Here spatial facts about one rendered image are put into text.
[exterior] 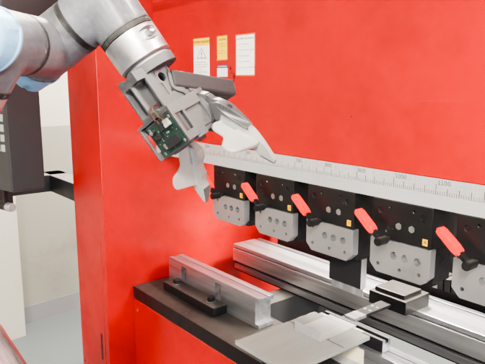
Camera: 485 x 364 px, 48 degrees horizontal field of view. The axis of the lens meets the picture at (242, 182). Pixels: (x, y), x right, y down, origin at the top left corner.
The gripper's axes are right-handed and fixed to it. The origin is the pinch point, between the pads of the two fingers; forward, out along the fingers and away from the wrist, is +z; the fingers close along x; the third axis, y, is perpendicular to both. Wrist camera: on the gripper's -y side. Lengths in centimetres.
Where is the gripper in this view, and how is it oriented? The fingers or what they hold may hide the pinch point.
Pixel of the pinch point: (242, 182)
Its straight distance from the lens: 76.0
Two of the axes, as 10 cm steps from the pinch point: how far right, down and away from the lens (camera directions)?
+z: 5.7, 8.2, 0.9
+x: 6.3, -3.6, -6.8
